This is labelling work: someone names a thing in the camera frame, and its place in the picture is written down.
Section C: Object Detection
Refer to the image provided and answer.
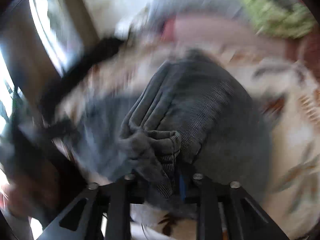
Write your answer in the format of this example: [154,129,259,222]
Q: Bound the grey denim pants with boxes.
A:
[63,50,271,212]

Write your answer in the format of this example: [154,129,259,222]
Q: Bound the person's left hand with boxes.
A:
[3,176,34,219]

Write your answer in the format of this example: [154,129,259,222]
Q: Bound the black garment on armrest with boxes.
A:
[37,37,125,123]

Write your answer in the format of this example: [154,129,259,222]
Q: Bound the stained glass window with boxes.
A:
[28,0,83,77]

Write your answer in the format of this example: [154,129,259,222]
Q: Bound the leaf pattern beige blanket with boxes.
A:
[55,42,319,239]

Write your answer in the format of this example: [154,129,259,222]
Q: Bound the pink sofa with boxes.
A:
[161,14,319,67]

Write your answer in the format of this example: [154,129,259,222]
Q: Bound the green patterned folded blanket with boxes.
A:
[239,0,316,39]

